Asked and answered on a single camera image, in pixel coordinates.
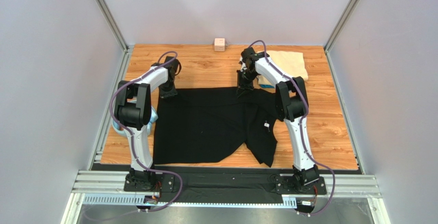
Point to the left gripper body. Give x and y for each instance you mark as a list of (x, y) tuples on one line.
[(167, 87)]

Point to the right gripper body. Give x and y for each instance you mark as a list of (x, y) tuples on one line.
[(244, 81)]

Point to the light blue headphones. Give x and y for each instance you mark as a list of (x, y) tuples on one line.
[(132, 116)]

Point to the black t shirt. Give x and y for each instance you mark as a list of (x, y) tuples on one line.
[(207, 125)]

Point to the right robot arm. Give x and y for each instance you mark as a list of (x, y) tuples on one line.
[(291, 106)]

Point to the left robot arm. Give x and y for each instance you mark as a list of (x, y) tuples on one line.
[(141, 88)]

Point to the blue folded t shirt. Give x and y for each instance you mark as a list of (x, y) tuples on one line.
[(266, 86)]

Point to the small beige cube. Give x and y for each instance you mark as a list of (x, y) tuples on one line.
[(219, 44)]

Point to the cream folded t shirt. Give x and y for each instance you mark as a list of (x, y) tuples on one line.
[(282, 63)]

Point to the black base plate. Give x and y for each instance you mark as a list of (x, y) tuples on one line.
[(226, 185)]

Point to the aluminium frame rail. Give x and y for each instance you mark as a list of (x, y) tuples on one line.
[(104, 195)]

